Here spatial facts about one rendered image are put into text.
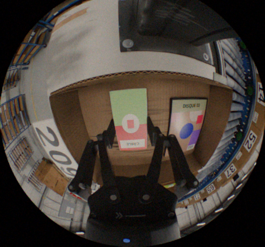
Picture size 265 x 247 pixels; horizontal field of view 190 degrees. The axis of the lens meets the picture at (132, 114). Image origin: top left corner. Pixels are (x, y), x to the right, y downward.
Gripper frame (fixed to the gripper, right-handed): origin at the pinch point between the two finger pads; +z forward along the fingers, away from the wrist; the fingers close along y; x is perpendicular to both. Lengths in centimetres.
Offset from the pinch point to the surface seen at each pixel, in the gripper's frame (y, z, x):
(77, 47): -12.3, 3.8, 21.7
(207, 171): 61, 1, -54
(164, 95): 8.1, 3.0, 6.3
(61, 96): -12.5, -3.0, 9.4
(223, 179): 93, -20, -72
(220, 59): 37.2, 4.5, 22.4
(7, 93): -856, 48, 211
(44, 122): -16.1, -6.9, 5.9
